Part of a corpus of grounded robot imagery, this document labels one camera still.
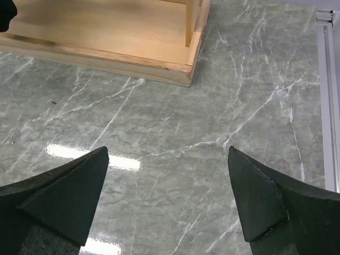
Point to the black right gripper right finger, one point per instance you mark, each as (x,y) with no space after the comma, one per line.
(280,214)

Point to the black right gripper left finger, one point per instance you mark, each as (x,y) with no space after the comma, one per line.
(52,212)

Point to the aluminium table edge rail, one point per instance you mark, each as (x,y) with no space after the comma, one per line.
(328,57)

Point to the wooden drying rack frame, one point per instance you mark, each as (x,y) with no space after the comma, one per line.
(155,40)

